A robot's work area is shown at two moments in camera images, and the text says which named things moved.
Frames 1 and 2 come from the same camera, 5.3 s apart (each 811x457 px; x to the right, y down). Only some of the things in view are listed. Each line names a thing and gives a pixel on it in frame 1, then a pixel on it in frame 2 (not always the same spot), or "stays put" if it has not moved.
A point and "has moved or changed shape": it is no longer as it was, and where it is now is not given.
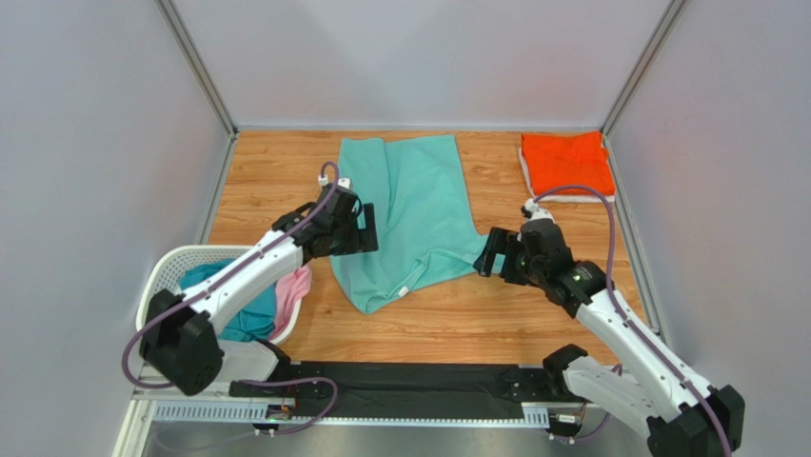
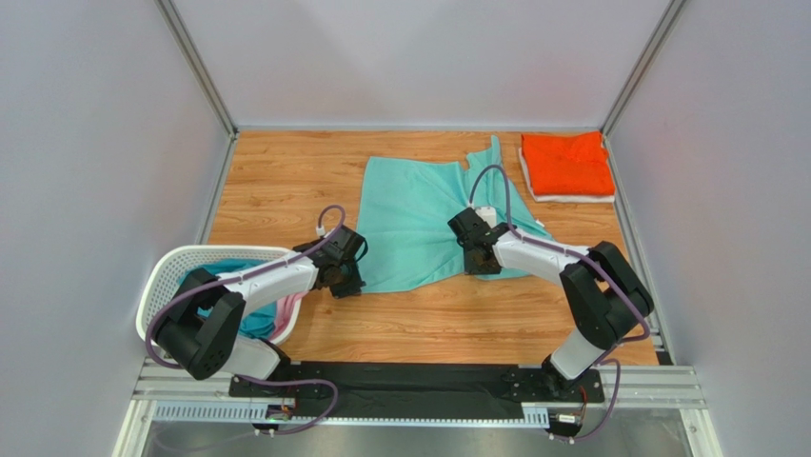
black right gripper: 506,259 to 477,261
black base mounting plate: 409,388 stays put
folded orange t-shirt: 558,160 stays put
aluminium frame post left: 204,78 stays put
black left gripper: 363,240 to 351,288
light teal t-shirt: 426,229 has moved or changed shape
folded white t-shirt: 557,198 stays put
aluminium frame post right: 671,16 stays put
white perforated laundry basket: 163,274 stays put
